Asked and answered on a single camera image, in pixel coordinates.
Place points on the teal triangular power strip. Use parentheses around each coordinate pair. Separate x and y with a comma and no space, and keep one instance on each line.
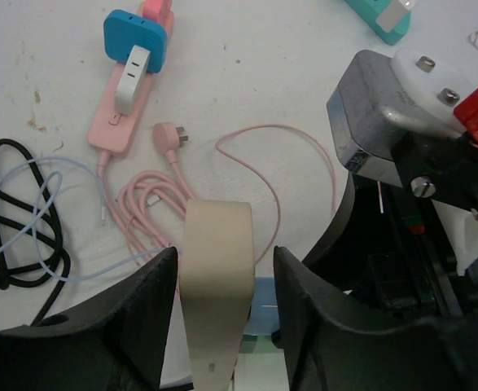
(369,11)

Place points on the white plug on teal strip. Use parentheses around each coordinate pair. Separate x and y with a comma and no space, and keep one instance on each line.
(393,13)

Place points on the green charger plug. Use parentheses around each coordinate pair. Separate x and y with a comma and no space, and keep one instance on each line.
(258,345)

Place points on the blue charger plug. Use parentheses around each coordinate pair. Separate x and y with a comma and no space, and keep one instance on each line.
(263,318)

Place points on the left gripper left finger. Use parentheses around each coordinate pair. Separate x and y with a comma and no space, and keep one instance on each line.
(113,341)

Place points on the pink adapter plug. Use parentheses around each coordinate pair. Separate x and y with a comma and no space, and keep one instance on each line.
(156,10)

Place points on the white adapter plug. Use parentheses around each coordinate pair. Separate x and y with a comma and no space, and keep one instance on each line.
(131,80)

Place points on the pink power strip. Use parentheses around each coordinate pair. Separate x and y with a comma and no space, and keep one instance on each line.
(110,131)

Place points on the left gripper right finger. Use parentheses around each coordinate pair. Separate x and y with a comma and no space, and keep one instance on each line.
(331,341)

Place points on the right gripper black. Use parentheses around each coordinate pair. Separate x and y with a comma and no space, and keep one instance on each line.
(388,243)

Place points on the blue adapter plug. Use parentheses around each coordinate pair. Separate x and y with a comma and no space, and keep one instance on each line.
(123,30)

